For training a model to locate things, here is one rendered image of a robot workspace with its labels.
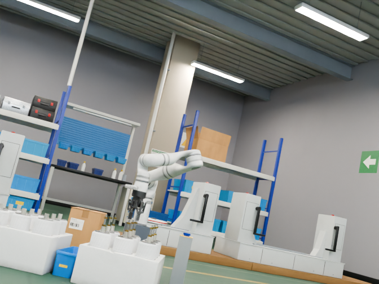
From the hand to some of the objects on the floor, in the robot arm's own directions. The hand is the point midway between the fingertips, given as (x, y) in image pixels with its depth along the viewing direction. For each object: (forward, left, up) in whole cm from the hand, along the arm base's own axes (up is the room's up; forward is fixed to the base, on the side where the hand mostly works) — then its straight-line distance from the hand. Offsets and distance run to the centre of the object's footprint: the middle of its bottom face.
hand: (133, 217), depth 231 cm
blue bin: (-15, -22, -35) cm, 44 cm away
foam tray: (-24, -48, -35) cm, 64 cm away
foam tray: (0, 0, -35) cm, 35 cm away
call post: (+6, +29, -35) cm, 46 cm away
